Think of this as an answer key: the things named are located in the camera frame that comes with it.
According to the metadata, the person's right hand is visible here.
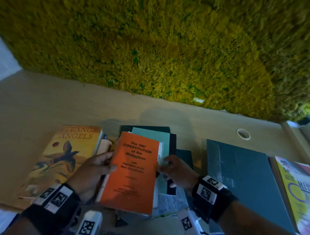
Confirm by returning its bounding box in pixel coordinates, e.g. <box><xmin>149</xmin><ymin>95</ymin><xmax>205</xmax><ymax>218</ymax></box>
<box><xmin>157</xmin><ymin>155</ymin><xmax>200</xmax><ymax>194</ymax></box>

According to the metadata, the person's left hand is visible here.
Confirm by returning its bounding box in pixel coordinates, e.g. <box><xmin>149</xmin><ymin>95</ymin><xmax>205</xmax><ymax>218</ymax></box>
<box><xmin>67</xmin><ymin>152</ymin><xmax>118</xmax><ymax>203</ymax></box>

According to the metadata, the thick yellow bird cover book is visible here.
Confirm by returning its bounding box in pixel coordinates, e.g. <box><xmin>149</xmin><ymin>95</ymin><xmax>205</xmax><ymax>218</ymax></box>
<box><xmin>18</xmin><ymin>125</ymin><xmax>103</xmax><ymax>201</ymax></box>

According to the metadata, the orange Constitution booklet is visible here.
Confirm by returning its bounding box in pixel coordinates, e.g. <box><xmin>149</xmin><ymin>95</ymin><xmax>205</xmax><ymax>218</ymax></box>
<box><xmin>99</xmin><ymin>131</ymin><xmax>160</xmax><ymax>215</ymax></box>

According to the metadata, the large blue photo folder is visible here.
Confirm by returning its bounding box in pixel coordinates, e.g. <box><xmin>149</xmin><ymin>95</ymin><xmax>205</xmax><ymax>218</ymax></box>
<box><xmin>206</xmin><ymin>139</ymin><xmax>297</xmax><ymax>234</ymax></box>

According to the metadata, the colourful striped book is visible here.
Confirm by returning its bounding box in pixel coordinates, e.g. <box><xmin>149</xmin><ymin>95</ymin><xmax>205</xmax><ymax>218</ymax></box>
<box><xmin>275</xmin><ymin>156</ymin><xmax>310</xmax><ymax>234</ymax></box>

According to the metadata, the person's right forearm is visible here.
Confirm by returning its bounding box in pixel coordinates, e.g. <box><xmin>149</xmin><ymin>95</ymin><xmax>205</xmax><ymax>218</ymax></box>
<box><xmin>217</xmin><ymin>201</ymin><xmax>295</xmax><ymax>235</ymax></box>

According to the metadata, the person's left forearm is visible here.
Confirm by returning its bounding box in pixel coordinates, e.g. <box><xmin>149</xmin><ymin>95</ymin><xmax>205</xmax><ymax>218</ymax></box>
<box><xmin>0</xmin><ymin>217</ymin><xmax>40</xmax><ymax>235</ymax></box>

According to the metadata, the small beige notebook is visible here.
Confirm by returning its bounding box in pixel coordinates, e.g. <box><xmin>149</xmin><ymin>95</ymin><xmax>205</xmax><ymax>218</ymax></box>
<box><xmin>96</xmin><ymin>138</ymin><xmax>113</xmax><ymax>155</ymax></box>

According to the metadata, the black marker wristband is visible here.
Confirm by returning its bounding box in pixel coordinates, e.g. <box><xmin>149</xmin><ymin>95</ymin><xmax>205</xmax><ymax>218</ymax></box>
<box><xmin>21</xmin><ymin>183</ymin><xmax>82</xmax><ymax>235</ymax></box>
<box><xmin>191</xmin><ymin>175</ymin><xmax>239</xmax><ymax>224</ymax></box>

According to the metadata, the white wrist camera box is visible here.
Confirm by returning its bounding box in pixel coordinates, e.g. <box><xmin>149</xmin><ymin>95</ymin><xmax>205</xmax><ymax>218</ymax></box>
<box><xmin>76</xmin><ymin>210</ymin><xmax>103</xmax><ymax>235</ymax></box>
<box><xmin>181</xmin><ymin>209</ymin><xmax>204</xmax><ymax>235</ymax></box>

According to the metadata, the white round cable grommet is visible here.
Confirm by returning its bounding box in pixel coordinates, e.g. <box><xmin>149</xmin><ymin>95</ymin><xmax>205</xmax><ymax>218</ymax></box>
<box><xmin>236</xmin><ymin>128</ymin><xmax>251</xmax><ymax>141</ymax></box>

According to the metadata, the green moss wall panel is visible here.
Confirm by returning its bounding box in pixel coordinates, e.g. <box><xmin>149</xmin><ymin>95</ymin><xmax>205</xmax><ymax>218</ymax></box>
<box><xmin>0</xmin><ymin>0</ymin><xmax>310</xmax><ymax>123</ymax></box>

